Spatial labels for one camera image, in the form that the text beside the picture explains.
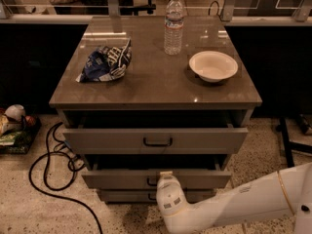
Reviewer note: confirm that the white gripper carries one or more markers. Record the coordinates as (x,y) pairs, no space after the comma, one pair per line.
(171,195)

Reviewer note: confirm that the grey drawer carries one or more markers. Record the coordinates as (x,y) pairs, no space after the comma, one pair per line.
(148,196)
(157,132)
(139,172)

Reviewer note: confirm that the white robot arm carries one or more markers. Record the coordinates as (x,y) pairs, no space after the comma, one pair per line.
(285,192)

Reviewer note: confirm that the grey drawer cabinet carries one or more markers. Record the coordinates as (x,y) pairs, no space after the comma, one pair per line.
(154,81)

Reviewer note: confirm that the grey bottom drawer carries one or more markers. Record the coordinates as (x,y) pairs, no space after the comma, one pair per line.
(148,196)

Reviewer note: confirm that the grey top drawer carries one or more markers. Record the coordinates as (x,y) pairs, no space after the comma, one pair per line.
(157,132)

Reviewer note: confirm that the white bowl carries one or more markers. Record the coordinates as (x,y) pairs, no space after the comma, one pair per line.
(212,66)

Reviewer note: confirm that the blue white chip bag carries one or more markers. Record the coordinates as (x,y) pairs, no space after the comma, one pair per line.
(106,64)

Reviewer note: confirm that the black stand leg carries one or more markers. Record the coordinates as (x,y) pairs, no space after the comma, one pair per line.
(289,146)

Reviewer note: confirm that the tray of assorted objects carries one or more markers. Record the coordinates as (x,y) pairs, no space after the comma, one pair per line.
(17,130)

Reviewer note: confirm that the clear plastic water bottle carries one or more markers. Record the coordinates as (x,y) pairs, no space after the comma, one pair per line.
(173,27)

